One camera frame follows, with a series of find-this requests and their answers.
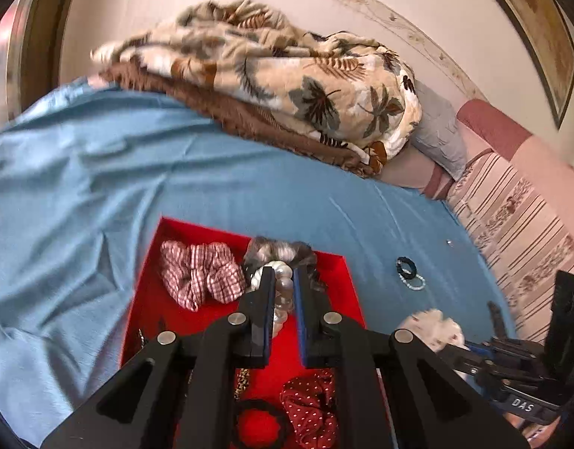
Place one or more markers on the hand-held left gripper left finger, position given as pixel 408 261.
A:
pixel 269 299

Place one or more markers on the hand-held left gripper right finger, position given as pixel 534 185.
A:
pixel 300 308

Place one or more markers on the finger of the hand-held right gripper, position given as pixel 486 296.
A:
pixel 506 348
pixel 492 370

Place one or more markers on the sheer grey scrunchie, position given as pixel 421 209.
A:
pixel 268 250

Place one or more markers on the white polka dot scrunchie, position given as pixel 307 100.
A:
pixel 431 325

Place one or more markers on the red plaid scrunchie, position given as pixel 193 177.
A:
pixel 198 271

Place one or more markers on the leopard print headband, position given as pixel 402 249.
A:
pixel 242 383

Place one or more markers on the red polka dot scrunchie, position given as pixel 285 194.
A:
pixel 310 407

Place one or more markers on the red box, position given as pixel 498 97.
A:
pixel 142 308

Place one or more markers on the striped floral pillow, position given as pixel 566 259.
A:
pixel 511 224

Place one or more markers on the pink striped bed cover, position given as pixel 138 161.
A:
pixel 502 126

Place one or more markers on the leaf print quilt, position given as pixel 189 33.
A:
pixel 268 79

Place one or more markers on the grey blue pillow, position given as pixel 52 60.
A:
pixel 436 135

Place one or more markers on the framed wall picture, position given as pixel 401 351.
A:
pixel 544 32

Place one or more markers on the wooden door frame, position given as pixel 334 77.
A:
pixel 39 32

